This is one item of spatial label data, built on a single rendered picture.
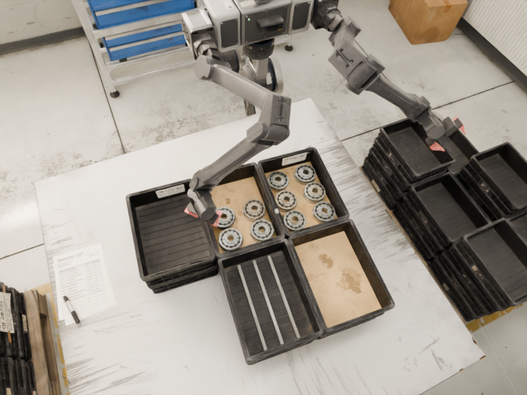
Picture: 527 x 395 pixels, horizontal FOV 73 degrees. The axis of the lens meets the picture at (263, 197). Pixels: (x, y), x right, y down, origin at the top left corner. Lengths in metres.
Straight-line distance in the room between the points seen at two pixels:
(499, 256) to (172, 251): 1.74
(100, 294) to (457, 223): 2.00
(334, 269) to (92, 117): 2.40
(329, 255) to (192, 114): 1.93
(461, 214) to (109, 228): 2.02
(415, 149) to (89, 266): 1.99
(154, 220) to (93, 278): 0.37
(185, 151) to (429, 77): 2.57
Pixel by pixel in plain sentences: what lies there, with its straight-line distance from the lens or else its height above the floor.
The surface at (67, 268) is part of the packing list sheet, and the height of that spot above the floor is 0.70.
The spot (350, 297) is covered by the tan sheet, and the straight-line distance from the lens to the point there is 1.58.
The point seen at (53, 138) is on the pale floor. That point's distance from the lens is 3.29.
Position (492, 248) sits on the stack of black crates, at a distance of 2.38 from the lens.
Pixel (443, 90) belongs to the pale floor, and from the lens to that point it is 3.79.
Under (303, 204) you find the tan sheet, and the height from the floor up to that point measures 0.83.
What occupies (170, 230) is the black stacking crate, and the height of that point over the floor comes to 0.83.
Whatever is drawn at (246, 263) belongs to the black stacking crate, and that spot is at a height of 0.83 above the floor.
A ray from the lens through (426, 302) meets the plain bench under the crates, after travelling 1.83.
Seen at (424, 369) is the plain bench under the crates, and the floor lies 0.70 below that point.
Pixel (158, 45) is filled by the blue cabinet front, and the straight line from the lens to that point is 3.22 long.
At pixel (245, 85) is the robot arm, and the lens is 1.12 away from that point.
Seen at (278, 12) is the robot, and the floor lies 1.49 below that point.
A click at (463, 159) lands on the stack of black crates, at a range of 2.94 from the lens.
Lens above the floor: 2.30
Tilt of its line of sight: 61 degrees down
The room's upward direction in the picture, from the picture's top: 5 degrees clockwise
